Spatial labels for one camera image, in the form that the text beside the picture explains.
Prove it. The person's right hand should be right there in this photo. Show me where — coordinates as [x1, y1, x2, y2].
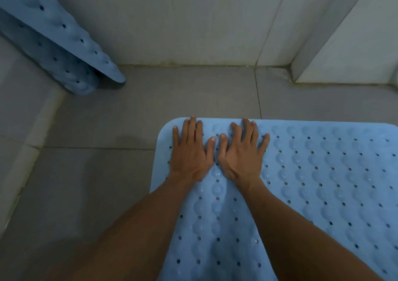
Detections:
[216, 118, 271, 187]

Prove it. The person's left hand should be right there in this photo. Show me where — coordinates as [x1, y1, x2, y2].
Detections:
[172, 116, 217, 184]

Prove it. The light blue perforated bath mat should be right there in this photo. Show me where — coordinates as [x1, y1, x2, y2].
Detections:
[149, 117, 398, 281]

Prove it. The person's right forearm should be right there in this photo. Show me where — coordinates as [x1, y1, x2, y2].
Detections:
[238, 178, 385, 281]

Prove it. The person's left forearm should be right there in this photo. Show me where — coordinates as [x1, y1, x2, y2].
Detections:
[66, 173, 216, 281]

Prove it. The folded blue perforated bath mat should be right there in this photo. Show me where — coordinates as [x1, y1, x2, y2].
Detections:
[0, 0, 126, 96]

